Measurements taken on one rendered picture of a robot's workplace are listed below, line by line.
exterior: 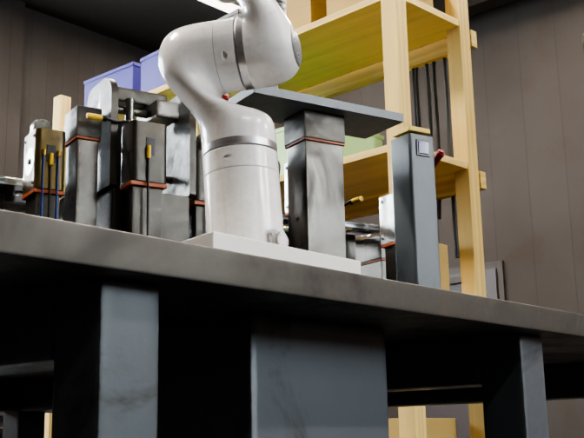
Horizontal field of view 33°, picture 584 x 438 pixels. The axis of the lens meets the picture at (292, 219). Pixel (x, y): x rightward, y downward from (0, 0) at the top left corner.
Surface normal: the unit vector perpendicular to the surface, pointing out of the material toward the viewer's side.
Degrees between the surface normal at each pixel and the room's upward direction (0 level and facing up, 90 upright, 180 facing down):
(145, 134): 90
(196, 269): 90
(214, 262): 90
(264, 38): 102
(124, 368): 90
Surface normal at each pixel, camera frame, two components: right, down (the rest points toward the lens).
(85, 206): 0.54, -0.20
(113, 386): 0.75, -0.16
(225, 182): -0.36, -0.23
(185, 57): -0.10, -0.22
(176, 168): -0.85, -0.11
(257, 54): -0.10, 0.26
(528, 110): -0.66, -0.15
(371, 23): 0.02, 0.97
